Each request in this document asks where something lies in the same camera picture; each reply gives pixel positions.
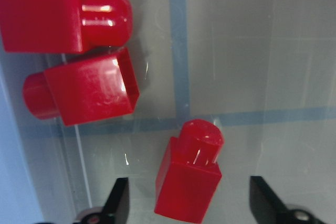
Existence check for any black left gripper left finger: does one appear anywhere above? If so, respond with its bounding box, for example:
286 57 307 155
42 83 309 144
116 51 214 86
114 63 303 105
99 177 130 224

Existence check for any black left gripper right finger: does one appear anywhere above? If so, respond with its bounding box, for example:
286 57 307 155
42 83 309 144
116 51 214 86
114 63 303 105
249 176 291 224

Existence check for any red block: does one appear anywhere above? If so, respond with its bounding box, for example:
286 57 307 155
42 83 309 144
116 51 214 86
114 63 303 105
1 0 133 54
23 47 140 126
154 119 225 223

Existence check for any clear plastic storage box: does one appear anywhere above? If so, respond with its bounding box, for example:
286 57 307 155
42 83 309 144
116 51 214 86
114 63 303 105
1 0 335 223

